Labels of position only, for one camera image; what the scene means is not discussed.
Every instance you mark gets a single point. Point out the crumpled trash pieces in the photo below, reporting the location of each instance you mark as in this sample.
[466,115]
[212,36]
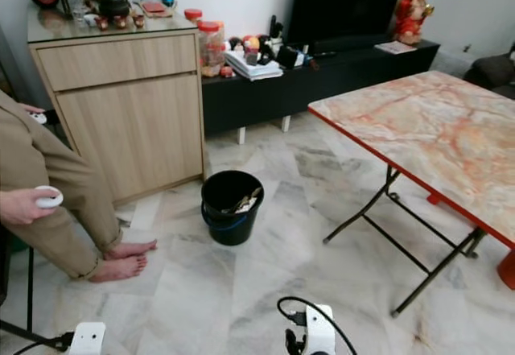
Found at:
[245,203]

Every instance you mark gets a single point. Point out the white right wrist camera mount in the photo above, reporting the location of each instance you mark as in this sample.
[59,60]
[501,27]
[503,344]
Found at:
[319,331]

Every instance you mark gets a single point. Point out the black flat television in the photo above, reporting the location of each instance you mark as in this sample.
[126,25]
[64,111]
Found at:
[346,5]

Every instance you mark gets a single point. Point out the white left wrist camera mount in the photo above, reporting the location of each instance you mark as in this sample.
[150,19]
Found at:
[88,339]

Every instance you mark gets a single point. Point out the light wooden cabinet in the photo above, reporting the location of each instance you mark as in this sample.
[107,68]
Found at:
[129,121]

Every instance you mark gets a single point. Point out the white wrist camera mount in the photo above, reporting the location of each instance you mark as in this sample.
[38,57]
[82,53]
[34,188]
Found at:
[319,331]
[88,339]

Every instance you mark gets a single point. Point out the small black box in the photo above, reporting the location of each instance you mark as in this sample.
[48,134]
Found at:
[289,56]

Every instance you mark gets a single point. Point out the black metal chair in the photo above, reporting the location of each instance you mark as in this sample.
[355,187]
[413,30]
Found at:
[28,291]

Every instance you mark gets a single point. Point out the flat printed booklet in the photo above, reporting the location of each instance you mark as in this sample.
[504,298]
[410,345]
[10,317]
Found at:
[396,47]

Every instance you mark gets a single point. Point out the person's right hand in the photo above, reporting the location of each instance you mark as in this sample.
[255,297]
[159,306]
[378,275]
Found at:
[20,208]

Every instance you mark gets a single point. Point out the black low tv console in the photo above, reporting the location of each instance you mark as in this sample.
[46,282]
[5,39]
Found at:
[306,89]

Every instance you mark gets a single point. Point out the person in khaki trousers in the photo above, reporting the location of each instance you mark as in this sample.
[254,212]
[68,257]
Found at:
[40,158]

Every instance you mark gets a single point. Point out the stack of white books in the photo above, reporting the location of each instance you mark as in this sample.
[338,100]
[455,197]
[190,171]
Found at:
[251,68]

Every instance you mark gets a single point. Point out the red plastic stool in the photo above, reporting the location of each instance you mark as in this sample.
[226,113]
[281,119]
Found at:
[508,270]

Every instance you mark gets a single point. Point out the dark brown sofa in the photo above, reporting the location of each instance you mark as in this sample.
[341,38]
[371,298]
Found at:
[492,73]

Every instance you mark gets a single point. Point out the red gold lion figurine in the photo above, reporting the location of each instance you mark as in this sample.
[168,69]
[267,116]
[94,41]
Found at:
[413,13]

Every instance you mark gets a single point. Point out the person's right forearm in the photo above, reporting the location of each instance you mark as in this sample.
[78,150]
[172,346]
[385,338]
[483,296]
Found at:
[4,200]

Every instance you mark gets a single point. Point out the tall red-lidded plastic jar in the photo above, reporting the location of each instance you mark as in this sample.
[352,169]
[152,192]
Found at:
[211,47]

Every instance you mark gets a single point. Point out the white handheld controller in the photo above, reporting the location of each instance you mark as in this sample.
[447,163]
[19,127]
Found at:
[39,117]
[50,198]

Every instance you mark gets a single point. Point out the black teapot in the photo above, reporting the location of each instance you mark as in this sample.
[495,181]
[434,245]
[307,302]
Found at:
[114,6]

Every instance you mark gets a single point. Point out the marble-top red folding table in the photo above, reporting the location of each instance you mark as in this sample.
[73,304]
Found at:
[434,130]

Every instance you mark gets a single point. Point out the flat red box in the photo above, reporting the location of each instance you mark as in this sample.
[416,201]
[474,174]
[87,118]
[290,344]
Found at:
[154,7]

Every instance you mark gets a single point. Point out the black plastic bucket bin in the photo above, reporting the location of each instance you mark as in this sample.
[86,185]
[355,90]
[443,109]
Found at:
[229,226]

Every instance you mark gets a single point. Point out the small red-lidded jar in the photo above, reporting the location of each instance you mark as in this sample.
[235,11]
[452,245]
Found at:
[193,15]

